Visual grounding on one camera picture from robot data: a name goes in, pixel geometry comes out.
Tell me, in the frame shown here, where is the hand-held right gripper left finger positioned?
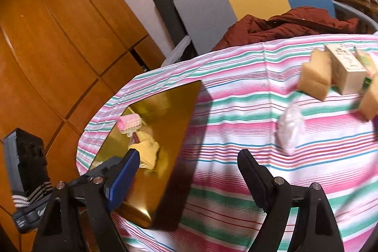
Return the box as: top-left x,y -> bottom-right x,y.
32,148 -> 141,252

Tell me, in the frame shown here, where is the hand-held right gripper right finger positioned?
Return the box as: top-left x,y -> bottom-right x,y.
237,149 -> 345,252

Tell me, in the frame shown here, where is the yellow cloth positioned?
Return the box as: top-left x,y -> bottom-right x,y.
128,131 -> 160,171

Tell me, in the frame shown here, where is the pink hair roller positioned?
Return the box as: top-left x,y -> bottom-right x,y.
118,113 -> 143,137

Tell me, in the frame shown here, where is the clear plastic bag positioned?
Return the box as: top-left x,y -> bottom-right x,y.
276,106 -> 305,154

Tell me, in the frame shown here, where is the golden box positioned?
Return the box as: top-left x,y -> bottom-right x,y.
89,80 -> 204,230

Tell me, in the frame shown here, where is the yellow sponge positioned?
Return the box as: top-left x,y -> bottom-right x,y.
361,84 -> 378,121
297,48 -> 334,101

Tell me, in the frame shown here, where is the beige carton box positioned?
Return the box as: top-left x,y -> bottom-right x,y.
324,44 -> 368,95

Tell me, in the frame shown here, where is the small green yellow box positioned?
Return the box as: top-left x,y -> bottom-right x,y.
354,48 -> 378,84

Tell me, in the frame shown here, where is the striped tablecloth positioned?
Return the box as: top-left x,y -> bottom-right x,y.
76,33 -> 378,252

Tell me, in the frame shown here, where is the wooden wardrobe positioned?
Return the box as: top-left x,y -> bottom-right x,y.
0,0 -> 166,252

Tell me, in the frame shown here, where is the white plastic bag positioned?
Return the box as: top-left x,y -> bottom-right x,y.
161,35 -> 189,66

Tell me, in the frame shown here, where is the dark red jacket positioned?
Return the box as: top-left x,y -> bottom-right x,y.
212,6 -> 359,52

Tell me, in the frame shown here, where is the black rolled mat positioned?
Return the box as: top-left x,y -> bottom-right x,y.
151,0 -> 197,59

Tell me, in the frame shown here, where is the light blue basin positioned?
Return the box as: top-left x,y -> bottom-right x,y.
334,1 -> 378,32

